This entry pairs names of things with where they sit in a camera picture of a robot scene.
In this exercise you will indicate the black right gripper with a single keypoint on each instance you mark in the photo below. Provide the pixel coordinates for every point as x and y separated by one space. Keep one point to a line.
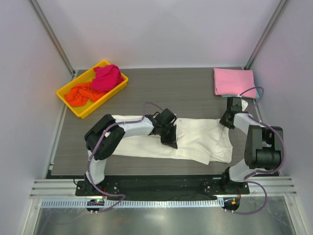
223 121

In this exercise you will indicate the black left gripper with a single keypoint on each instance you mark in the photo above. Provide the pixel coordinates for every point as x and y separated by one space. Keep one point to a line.
171 140

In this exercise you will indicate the white t shirt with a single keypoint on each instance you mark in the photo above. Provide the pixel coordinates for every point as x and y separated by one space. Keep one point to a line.
201 140

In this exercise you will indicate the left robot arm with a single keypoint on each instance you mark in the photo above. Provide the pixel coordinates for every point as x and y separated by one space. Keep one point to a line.
104 137

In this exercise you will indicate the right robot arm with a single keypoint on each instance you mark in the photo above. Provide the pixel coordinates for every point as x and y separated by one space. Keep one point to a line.
263 154

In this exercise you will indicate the folded pink t shirt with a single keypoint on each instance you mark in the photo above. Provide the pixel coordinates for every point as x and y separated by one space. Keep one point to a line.
232 82

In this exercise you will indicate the folded teal t shirt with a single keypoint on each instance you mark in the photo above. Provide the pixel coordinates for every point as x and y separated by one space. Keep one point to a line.
246 95

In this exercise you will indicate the magenta t shirt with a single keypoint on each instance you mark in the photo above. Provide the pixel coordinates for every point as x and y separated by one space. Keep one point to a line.
106 78

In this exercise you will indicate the orange t shirt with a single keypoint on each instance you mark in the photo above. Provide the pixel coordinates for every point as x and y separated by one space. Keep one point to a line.
81 93

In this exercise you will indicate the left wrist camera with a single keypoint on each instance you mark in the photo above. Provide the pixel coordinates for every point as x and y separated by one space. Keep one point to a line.
166 117

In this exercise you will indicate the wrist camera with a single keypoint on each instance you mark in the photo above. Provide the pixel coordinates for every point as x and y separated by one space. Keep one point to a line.
166 117
236 105

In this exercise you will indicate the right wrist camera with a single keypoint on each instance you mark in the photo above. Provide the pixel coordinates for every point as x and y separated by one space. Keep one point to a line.
236 105

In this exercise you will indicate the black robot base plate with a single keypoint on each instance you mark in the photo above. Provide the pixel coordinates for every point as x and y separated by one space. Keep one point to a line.
139 186

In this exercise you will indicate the slotted white cable duct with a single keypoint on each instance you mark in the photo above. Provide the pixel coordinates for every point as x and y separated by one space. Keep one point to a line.
102 204

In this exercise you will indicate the aluminium rail front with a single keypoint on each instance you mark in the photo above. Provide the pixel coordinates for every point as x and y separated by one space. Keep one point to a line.
65 188

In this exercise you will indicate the left aluminium frame post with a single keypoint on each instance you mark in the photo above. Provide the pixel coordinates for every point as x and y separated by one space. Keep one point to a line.
52 36

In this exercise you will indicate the aluminium frame post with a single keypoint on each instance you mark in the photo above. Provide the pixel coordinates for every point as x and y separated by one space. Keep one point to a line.
52 36
276 15

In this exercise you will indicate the right aluminium frame post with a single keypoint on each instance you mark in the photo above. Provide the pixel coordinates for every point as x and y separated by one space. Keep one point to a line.
276 15

